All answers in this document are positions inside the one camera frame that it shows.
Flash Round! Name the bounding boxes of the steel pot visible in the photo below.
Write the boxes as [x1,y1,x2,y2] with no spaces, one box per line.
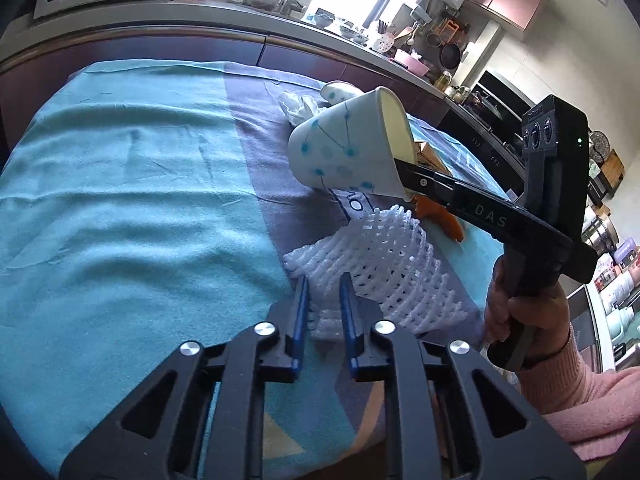
[582,210,621,256]

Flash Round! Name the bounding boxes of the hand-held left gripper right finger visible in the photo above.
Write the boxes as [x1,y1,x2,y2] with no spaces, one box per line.
[339,272,586,480]

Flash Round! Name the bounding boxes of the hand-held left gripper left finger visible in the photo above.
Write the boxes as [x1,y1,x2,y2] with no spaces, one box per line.
[60,275,311,480]

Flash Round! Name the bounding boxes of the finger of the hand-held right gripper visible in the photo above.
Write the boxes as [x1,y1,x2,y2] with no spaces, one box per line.
[392,156,456,208]

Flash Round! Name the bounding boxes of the crumpled white tissue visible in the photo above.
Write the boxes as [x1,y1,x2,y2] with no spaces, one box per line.
[277,91,321,123]

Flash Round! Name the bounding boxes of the person's right hand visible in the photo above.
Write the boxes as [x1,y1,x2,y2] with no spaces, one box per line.
[482,259,572,370]

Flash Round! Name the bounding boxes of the black stove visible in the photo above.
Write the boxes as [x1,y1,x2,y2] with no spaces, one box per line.
[470,70,536,161]

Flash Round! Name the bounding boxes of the white foam fruit net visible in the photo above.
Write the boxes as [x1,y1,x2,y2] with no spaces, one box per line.
[283,205,486,343]

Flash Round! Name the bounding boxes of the pink bowl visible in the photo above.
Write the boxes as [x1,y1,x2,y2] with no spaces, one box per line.
[395,49,431,76]

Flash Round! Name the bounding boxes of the brown cardboard piece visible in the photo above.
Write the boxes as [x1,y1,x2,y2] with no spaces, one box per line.
[414,140,448,173]

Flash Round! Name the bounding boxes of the teal and purple tablecloth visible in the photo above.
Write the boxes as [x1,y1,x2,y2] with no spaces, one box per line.
[0,59,521,480]

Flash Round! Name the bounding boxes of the orange peel piece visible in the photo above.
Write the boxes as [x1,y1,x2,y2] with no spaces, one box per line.
[412,195,466,241]

